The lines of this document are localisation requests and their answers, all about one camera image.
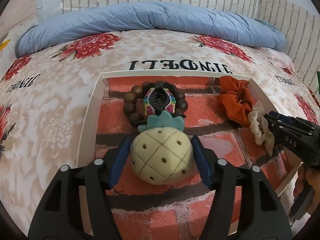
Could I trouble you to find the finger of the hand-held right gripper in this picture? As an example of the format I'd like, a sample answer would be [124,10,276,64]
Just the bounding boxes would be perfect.
[269,111,297,125]
[264,115,285,144]

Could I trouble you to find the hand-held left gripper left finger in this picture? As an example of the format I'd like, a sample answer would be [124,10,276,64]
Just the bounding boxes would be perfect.
[28,137,132,240]

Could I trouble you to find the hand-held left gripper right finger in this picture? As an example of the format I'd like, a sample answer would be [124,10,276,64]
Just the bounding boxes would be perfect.
[191,136,293,240]

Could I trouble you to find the cream scrunchie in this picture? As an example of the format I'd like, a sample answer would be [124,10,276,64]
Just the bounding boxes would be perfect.
[248,101,275,157]

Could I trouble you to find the plush pineapple hair clip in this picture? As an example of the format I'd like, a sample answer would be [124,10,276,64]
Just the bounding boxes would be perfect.
[131,111,194,185]

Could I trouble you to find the orange scrunchie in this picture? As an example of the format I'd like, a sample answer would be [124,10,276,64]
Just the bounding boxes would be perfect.
[216,76,258,128]

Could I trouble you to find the brick pattern tray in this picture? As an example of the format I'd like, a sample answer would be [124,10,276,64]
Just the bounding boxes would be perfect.
[75,70,298,240]

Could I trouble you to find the wooden bead bracelet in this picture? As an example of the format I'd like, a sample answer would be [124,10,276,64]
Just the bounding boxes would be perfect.
[123,81,188,127]

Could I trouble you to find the colourful beaded claw clip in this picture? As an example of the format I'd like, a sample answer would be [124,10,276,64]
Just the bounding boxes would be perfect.
[142,82,177,117]

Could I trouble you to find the person's right hand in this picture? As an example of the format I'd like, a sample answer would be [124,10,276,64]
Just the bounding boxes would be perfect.
[293,165,320,207]

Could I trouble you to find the pink pillow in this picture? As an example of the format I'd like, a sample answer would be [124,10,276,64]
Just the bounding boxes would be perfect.
[262,47,295,68]

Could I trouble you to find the blue rolled duvet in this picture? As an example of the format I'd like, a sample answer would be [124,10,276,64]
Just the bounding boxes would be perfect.
[15,1,287,58]

